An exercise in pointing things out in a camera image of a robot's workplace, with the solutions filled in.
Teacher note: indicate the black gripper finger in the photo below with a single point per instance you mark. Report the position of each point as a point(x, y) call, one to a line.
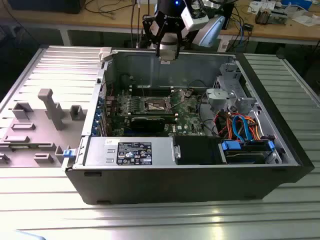
point(180, 32)
point(150, 27)

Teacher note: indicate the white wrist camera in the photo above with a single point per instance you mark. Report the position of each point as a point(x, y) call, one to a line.
point(193, 21)

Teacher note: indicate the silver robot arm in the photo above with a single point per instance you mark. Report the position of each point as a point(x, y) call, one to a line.
point(211, 32)

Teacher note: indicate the small white label box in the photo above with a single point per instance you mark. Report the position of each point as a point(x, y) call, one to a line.
point(224, 45)

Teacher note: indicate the black desktop device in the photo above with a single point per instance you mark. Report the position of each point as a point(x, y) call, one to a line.
point(45, 6)

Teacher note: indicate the black PC case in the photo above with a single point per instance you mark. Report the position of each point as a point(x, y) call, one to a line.
point(175, 185)

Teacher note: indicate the black graphics card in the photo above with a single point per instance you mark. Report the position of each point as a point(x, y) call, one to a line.
point(147, 124)

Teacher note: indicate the black monitor stand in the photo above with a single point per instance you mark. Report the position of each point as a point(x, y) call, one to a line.
point(228, 15)

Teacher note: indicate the metal disk bay cage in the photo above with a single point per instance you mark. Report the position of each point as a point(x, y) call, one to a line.
point(220, 96)

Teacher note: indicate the small finned cooler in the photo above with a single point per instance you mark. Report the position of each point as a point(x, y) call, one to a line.
point(262, 17)

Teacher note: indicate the grey power supply unit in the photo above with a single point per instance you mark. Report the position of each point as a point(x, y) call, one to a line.
point(102, 150)

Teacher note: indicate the CPU socket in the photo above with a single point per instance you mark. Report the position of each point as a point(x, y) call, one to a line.
point(156, 104)

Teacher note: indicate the black power adapter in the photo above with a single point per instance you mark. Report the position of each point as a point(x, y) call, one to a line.
point(248, 27)

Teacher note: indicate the blue case latch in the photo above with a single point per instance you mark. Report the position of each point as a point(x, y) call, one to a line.
point(68, 153)

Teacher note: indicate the silver CPU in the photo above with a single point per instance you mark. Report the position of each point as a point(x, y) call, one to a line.
point(166, 57)

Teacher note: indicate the blue slot clip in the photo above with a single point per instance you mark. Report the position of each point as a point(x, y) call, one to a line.
point(95, 130)
point(98, 116)
point(100, 101)

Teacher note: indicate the printed paper leaflets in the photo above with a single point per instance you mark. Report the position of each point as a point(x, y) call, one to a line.
point(255, 6)

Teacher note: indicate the white board sticker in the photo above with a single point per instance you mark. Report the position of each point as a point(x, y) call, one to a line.
point(179, 128)

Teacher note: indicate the grey electronic device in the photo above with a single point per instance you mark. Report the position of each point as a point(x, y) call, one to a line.
point(278, 17)

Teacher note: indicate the blue box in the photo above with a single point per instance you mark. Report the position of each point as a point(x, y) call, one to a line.
point(297, 2)

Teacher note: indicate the white papers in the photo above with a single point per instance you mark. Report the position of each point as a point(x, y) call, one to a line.
point(306, 20)

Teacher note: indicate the hard disk in blue carrier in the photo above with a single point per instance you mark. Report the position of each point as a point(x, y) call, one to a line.
point(245, 157)

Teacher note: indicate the grey parts rack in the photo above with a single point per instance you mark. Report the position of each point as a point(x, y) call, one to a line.
point(32, 150)

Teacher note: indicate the wooden desk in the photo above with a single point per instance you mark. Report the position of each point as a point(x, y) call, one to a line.
point(45, 20)

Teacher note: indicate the green motherboard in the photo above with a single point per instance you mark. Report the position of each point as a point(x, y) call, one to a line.
point(186, 113)

